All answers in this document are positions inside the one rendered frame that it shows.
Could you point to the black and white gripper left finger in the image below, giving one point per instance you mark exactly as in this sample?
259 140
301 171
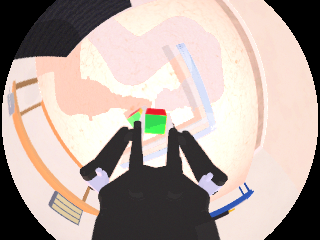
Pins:
97 172

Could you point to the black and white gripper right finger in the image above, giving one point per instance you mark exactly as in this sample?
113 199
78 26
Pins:
208 176

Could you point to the transparent green cube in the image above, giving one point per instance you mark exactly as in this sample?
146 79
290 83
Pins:
134 116

